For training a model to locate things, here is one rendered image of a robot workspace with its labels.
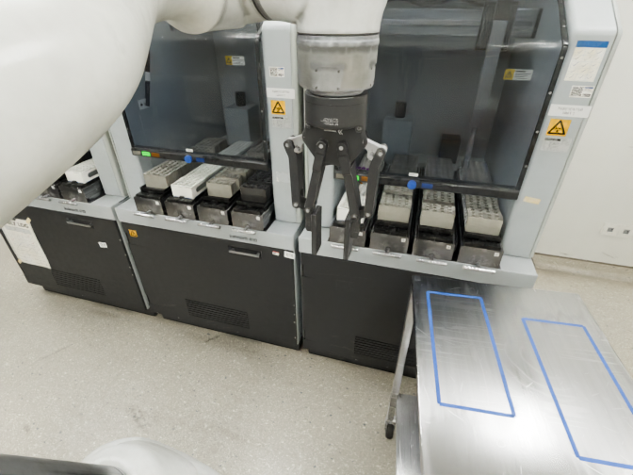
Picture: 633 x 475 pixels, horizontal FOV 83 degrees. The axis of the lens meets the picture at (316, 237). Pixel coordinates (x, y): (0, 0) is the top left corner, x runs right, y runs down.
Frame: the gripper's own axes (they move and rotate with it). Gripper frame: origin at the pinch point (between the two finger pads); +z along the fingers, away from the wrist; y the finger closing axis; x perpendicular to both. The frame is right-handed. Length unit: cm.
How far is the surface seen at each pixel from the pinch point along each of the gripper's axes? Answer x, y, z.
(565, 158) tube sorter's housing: 75, 53, 10
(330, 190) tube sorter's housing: 75, -19, 30
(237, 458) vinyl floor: 15, -39, 120
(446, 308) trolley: 32, 24, 38
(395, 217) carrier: 73, 6, 36
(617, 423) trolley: 9, 55, 38
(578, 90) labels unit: 75, 49, -9
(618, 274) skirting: 185, 146, 118
